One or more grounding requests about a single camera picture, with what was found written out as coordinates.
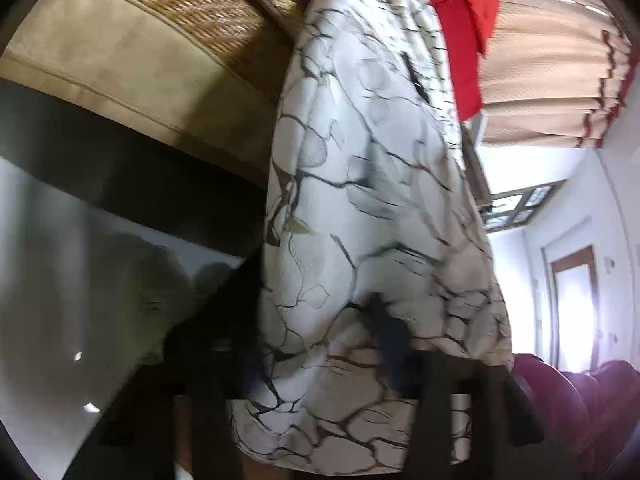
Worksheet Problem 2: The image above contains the white cracked-pattern pillow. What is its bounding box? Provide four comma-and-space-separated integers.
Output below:
226, 0, 516, 473

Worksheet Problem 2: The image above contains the wooden window frame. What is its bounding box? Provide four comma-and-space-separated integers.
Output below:
477, 179, 568, 234

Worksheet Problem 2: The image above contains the dark wooden table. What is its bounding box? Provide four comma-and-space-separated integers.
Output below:
0, 79, 273, 263

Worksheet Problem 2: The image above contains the red cloth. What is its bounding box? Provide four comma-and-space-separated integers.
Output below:
260, 0, 502, 122

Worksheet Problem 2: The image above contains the beige curtain with red trim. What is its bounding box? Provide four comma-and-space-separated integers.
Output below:
457, 0, 638, 150

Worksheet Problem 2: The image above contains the maroon upholstered seat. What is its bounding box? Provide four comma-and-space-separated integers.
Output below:
514, 352, 640, 480

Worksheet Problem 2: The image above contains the wooden door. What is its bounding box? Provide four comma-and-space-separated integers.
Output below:
544, 245, 602, 372

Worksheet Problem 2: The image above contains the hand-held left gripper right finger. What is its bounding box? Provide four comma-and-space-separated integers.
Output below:
372, 300, 547, 480

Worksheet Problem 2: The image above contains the beige suede cushion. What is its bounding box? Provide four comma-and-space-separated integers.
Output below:
0, 0, 283, 181

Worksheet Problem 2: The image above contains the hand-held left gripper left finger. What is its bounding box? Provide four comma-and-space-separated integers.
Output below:
99, 256, 263, 480

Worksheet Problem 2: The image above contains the wicker chair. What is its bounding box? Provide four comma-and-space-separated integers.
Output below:
65, 0, 306, 111

